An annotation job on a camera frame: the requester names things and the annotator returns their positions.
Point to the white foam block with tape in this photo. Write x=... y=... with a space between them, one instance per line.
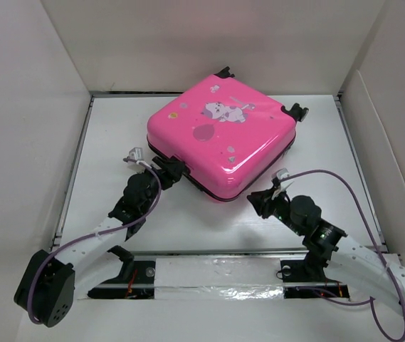
x=233 y=278

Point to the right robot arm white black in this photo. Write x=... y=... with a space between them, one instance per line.
x=332 y=251

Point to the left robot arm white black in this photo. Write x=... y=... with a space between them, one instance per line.
x=52 y=280

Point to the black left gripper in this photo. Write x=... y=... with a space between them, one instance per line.
x=169 y=172

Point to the pink hard-shell suitcase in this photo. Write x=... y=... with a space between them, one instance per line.
x=225 y=132

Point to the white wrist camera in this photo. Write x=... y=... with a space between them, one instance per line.
x=278 y=178
x=135 y=155

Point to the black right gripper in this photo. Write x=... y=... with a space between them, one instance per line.
x=263 y=200

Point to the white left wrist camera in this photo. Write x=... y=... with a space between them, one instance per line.
x=135 y=155

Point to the black metal base rail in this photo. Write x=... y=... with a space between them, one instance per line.
x=297 y=281

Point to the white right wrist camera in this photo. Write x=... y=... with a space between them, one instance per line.
x=278 y=178

